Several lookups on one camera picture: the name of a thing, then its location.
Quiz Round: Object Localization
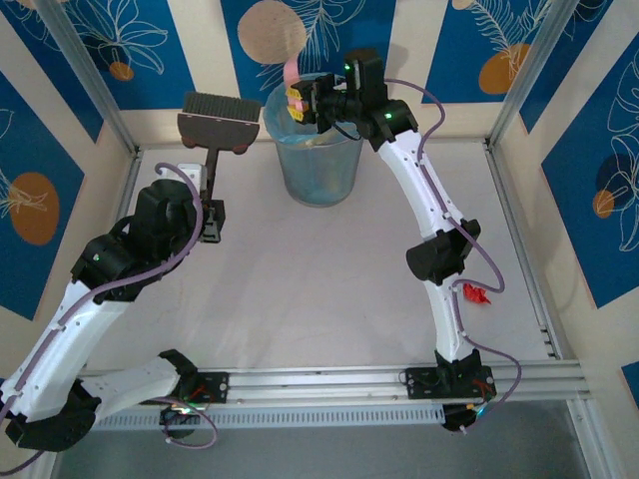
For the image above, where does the pink plastic dustpan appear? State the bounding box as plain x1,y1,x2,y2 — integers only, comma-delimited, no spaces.
282,56,309,114

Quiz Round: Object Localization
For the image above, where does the dark brown hand brush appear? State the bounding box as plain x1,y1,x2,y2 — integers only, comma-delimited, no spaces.
177,91,264,201

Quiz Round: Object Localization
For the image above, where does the blue plastic bin liner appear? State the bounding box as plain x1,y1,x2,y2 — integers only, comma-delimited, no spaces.
263,79,364,151

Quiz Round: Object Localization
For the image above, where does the grey mesh wastebasket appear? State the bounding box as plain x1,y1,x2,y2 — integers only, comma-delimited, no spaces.
273,134,364,207

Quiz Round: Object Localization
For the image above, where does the red crumpled paper scrap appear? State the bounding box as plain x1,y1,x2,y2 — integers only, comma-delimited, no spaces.
461,282,493,305

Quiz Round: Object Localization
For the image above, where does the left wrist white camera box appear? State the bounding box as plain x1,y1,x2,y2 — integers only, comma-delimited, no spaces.
177,162,209,195

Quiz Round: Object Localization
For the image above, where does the aluminium table edge rail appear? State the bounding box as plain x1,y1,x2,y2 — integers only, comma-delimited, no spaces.
112,149,144,226
483,142,563,360

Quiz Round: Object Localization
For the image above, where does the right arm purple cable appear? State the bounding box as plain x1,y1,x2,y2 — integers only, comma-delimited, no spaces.
383,78,524,435

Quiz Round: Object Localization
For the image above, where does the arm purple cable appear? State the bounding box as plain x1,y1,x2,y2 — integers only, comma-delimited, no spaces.
383,78,524,435
0,162,220,475

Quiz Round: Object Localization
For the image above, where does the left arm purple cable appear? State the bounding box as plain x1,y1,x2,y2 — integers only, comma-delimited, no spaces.
0,162,220,475

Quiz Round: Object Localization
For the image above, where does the aluminium frame post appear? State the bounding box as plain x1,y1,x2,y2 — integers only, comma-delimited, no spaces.
486,0,585,151
34,0,140,157

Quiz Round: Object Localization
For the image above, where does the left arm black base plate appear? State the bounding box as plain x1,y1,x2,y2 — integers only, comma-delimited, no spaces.
174,371,231,405

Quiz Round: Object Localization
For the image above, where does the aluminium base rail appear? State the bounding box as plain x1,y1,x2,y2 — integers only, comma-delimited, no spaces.
74,363,593,408

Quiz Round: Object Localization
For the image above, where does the grey slotted cable duct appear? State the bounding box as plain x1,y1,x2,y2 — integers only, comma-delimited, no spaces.
94,403,445,430

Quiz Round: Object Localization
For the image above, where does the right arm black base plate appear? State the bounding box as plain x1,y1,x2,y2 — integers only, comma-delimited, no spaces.
404,366,498,400

